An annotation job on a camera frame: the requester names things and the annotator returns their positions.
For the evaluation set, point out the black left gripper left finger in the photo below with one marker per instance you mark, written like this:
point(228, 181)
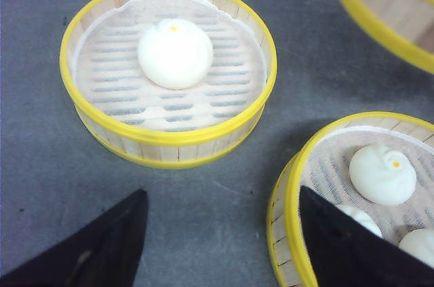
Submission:
point(106, 252)

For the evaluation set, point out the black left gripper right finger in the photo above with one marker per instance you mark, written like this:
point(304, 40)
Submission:
point(344, 253)

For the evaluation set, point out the bamboo steamer basket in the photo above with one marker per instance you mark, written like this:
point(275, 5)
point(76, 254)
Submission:
point(404, 27)
point(287, 251)

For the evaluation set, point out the bamboo steamer with one bun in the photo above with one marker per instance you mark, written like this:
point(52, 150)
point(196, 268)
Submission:
point(161, 149)

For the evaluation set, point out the white bun near steamer lower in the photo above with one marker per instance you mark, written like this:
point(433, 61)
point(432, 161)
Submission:
point(361, 217)

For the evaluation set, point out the white bun near steamer corner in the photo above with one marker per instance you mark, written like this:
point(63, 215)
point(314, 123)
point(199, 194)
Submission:
point(419, 243)

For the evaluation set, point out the white bun with swirl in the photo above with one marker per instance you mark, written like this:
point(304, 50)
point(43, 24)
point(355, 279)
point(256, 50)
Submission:
point(383, 175)

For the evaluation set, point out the white gauze liner near steamer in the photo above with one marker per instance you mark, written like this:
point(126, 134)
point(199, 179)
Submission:
point(327, 173)

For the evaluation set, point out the white steamed bun yellow dot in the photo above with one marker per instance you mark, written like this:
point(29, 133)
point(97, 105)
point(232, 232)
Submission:
point(175, 53)

